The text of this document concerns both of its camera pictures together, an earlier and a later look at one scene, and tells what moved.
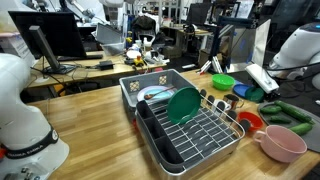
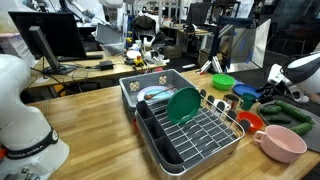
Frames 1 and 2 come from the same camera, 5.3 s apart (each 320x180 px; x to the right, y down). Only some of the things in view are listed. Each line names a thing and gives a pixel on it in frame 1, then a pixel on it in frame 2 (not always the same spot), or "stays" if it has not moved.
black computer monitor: x=50 y=35 stays
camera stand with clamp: x=227 y=22 stays
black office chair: x=143 y=28 stays
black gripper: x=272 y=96 to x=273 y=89
